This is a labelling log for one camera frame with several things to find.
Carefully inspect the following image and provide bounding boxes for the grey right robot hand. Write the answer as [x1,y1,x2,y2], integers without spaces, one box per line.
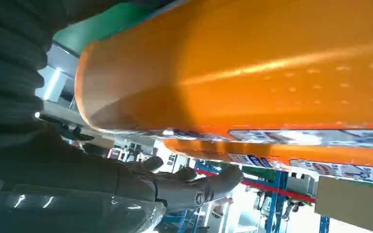
[0,123,244,233]

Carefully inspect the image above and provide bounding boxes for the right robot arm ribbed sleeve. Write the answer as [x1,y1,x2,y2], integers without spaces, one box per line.
[0,0,69,152]

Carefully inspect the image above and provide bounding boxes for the green table mat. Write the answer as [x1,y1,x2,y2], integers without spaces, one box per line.
[52,1,161,55]

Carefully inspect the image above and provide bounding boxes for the green crate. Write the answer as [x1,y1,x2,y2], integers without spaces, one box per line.
[241,166,276,182]

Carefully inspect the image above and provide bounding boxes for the red barrier tape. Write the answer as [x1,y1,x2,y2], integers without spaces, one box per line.
[195,168,317,204]

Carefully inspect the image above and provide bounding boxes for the blue shelving rack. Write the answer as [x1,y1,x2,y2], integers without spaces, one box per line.
[164,161,331,233]

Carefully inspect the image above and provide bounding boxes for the brown cardboard box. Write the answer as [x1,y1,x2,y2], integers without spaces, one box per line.
[314,175,373,233]

